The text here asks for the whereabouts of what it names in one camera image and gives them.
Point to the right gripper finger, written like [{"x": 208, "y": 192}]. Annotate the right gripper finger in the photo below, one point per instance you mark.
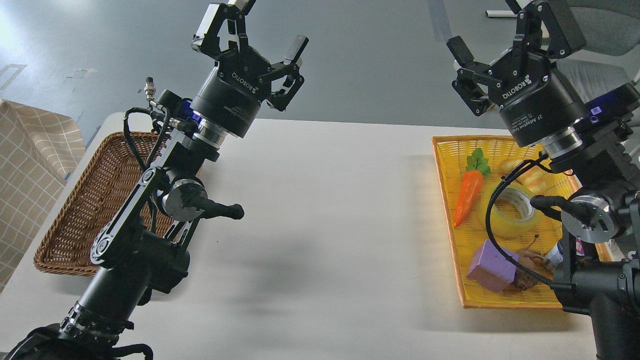
[
  {"x": 545, "y": 25},
  {"x": 470, "y": 76}
]

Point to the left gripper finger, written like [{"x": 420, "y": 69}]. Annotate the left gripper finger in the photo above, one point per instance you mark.
[
  {"x": 206, "y": 39},
  {"x": 289, "y": 70}
]

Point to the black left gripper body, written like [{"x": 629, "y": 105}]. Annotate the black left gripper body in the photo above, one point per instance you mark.
[{"x": 231, "y": 95}]

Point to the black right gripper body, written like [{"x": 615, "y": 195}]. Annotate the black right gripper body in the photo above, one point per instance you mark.
[{"x": 537, "y": 102}]

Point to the yellow tape roll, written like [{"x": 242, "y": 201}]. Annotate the yellow tape roll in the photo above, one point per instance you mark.
[{"x": 512, "y": 215}]

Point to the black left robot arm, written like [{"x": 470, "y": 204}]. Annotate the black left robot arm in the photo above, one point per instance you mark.
[{"x": 144, "y": 248}]

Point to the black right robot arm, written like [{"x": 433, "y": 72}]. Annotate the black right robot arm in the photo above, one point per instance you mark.
[{"x": 605, "y": 207}]

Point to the toy bread croissant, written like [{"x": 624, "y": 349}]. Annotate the toy bread croissant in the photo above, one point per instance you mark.
[{"x": 533, "y": 179}]

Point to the grey office chair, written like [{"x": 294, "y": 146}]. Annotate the grey office chair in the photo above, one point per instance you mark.
[{"x": 610, "y": 27}]

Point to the orange toy carrot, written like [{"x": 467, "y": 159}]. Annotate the orange toy carrot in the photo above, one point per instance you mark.
[{"x": 476, "y": 170}]

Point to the brown wicker basket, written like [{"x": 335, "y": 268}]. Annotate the brown wicker basket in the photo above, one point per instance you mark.
[{"x": 108, "y": 179}]

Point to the yellow plastic basket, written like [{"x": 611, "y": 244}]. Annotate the yellow plastic basket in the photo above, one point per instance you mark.
[{"x": 526, "y": 292}]

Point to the small black-lidded jar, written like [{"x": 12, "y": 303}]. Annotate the small black-lidded jar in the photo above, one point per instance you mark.
[{"x": 554, "y": 257}]

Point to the purple foam block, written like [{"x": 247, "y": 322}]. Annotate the purple foam block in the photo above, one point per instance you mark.
[{"x": 490, "y": 268}]

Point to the beige checkered cloth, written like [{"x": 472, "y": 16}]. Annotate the beige checkered cloth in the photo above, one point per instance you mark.
[{"x": 38, "y": 150}]

